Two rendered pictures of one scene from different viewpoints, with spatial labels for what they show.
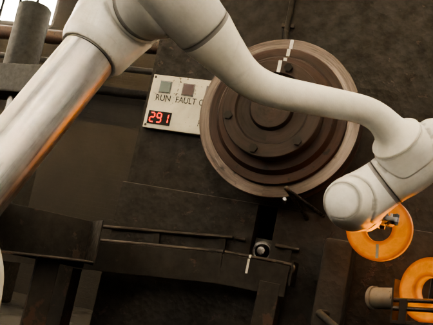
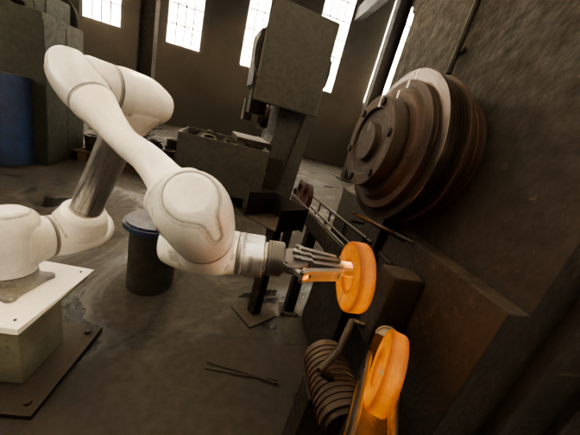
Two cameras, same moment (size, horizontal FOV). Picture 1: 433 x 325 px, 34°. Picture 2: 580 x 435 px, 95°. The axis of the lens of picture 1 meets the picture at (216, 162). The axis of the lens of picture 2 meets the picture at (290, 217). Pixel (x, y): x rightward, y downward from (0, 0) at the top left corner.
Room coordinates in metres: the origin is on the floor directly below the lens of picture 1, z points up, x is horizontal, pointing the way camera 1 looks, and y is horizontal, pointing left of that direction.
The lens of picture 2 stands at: (1.25, -0.78, 1.10)
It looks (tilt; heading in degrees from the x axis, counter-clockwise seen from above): 19 degrees down; 57
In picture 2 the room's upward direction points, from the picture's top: 15 degrees clockwise
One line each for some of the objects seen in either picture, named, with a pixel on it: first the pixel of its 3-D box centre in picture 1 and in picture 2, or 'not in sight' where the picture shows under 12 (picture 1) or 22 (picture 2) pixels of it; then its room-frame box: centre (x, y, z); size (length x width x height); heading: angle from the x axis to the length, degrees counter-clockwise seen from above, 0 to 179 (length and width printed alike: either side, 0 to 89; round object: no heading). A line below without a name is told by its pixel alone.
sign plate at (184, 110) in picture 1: (185, 105); not in sight; (2.20, 0.13, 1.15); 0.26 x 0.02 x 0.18; 71
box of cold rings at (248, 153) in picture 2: not in sight; (221, 165); (2.22, 2.67, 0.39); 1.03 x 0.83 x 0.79; 165
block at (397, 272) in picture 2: (334, 284); (388, 305); (1.93, -0.38, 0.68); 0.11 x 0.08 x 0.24; 161
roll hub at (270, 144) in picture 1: (272, 109); (372, 142); (1.90, -0.12, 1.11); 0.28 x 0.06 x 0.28; 71
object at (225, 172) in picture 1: (279, 119); (399, 149); (1.99, -0.15, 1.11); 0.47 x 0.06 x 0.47; 71
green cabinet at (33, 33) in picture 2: not in sight; (45, 91); (0.33, 3.47, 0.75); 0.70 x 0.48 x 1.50; 71
